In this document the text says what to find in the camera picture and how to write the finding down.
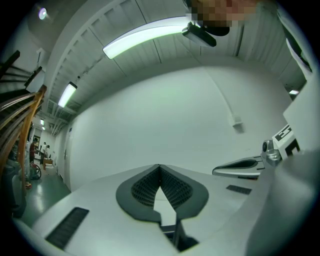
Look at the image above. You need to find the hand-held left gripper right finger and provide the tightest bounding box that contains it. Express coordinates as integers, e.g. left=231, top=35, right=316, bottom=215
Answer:
left=159, top=163, right=275, bottom=256

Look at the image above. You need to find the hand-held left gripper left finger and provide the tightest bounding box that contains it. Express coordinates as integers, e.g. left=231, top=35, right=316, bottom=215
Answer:
left=14, top=163, right=176, bottom=256

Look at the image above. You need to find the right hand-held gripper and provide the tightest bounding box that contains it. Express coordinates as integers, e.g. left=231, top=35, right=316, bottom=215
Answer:
left=212, top=124, right=301, bottom=179

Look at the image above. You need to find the light wooden box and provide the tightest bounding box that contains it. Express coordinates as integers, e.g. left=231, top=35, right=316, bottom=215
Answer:
left=42, top=157, right=55, bottom=171

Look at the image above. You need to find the black rounded bin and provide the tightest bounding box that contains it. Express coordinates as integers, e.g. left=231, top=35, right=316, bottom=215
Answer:
left=0, top=159, right=27, bottom=219

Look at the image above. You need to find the short ceiling light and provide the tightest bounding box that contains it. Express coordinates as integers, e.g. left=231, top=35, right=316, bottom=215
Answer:
left=57, top=81, right=78, bottom=109

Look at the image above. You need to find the wooden stair railing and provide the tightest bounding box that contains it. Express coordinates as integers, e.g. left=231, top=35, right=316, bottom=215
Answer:
left=0, top=49, right=48, bottom=197

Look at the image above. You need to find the person's face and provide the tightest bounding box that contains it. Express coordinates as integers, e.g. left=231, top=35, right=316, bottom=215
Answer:
left=191, top=0, right=258, bottom=29

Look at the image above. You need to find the long ceiling light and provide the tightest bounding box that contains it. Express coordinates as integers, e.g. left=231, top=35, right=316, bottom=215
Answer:
left=102, top=15, right=194, bottom=60

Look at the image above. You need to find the white wall cable duct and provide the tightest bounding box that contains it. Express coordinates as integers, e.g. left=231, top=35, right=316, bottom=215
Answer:
left=209, top=71, right=238, bottom=117

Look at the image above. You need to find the head-mounted camera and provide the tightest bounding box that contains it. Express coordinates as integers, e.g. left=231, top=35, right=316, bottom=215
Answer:
left=181, top=21, right=217, bottom=48

